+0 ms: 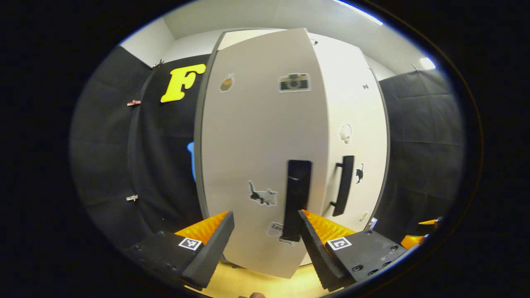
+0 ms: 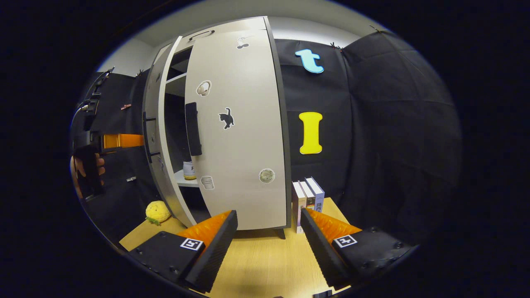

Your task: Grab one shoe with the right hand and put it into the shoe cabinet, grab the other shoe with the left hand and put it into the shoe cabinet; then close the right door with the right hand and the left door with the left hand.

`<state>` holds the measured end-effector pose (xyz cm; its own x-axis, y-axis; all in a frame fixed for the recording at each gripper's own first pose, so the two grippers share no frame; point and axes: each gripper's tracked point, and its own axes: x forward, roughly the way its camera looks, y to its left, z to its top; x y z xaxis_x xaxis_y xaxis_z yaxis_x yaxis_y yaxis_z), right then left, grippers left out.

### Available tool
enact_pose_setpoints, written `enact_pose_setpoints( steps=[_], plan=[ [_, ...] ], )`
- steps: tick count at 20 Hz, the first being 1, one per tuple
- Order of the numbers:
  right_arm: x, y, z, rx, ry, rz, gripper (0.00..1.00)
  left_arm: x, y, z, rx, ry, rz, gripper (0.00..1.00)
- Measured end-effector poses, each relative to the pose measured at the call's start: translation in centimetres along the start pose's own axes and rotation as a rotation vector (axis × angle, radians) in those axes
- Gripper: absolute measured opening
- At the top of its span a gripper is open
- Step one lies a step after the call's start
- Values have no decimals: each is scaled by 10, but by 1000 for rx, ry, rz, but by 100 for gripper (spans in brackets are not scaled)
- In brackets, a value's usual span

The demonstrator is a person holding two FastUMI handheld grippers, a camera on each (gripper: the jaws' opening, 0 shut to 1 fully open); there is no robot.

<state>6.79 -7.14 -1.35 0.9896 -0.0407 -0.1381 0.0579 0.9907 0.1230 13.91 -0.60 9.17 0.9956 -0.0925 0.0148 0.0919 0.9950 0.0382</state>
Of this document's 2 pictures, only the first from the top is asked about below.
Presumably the white shoe cabinet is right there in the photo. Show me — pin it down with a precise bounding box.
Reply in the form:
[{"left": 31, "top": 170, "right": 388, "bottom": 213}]
[{"left": 194, "top": 27, "right": 390, "bottom": 267}]

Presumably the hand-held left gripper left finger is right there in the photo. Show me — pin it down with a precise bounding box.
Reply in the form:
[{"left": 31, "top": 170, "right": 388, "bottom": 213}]
[{"left": 124, "top": 211, "right": 235, "bottom": 291}]

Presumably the black door handle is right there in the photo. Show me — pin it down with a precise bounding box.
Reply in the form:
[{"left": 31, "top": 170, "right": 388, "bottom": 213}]
[
  {"left": 282, "top": 160, "right": 312, "bottom": 243},
  {"left": 330, "top": 156, "right": 355, "bottom": 217}
]

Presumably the black backdrop cloth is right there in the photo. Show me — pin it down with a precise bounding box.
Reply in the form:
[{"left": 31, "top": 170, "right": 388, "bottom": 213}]
[{"left": 70, "top": 45, "right": 466, "bottom": 249}]

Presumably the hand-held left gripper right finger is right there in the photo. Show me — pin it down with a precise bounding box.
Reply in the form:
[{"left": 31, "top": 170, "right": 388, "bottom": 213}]
[{"left": 297, "top": 209, "right": 411, "bottom": 292}]

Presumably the white cabinet door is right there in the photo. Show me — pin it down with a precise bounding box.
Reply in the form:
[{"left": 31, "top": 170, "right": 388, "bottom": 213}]
[
  {"left": 306, "top": 33, "right": 388, "bottom": 266},
  {"left": 201, "top": 28, "right": 332, "bottom": 279}
]

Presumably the ceiling light strip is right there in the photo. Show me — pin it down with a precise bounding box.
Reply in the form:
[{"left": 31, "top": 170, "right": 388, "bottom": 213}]
[{"left": 331, "top": 0, "right": 384, "bottom": 26}]

